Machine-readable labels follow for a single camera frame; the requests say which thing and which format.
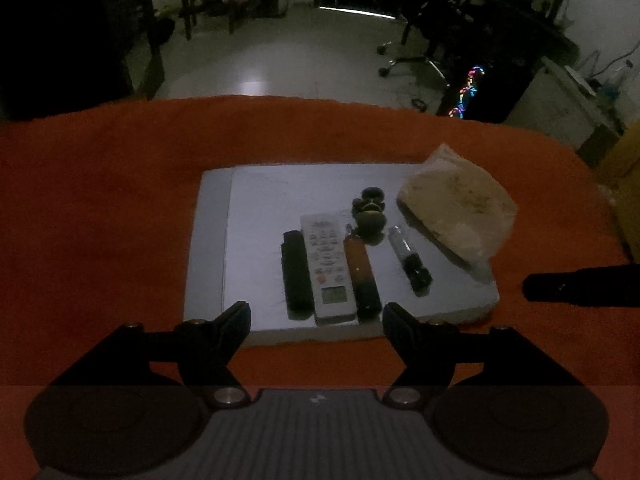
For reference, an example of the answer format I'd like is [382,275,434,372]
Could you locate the white cabinet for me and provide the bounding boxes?
[505,56,623,161]

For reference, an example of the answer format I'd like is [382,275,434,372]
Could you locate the dark wooden furniture frame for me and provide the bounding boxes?
[92,0,167,102]

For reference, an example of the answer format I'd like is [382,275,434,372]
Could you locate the black desk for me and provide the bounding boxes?
[440,0,583,123]

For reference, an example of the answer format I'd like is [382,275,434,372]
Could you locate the clear plastic bag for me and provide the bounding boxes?
[397,144,518,264]

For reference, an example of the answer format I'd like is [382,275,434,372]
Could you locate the orange and black lighter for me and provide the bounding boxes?
[343,234,382,324]

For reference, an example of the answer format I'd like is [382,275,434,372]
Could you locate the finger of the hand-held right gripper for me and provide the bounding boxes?
[522,266,640,309]

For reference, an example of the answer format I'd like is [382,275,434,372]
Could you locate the black remote control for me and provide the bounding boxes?
[281,230,316,320]

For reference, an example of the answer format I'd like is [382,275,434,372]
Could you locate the white remote control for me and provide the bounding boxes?
[300,212,359,325]

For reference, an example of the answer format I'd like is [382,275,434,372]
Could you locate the computer case with coloured lights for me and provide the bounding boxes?
[440,62,531,123]

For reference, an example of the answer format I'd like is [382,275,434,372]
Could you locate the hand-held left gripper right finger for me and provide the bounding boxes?
[381,302,587,408]

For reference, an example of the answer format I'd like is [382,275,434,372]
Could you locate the silver and black marker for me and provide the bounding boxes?
[388,226,433,292]

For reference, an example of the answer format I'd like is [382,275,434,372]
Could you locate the yellow wooden cabinet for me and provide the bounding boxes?
[592,120,640,261]

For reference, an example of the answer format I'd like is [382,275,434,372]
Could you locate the black toy figure keychain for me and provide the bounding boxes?
[351,186,389,246]

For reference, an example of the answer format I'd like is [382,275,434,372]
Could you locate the black office chair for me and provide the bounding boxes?
[376,0,466,92]

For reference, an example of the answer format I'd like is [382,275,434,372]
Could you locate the white foam board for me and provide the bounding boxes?
[183,162,501,347]

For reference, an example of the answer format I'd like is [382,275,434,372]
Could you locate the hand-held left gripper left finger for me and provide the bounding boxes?
[64,301,253,409]

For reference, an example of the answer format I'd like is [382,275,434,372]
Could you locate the orange blanket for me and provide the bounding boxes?
[0,95,640,480]

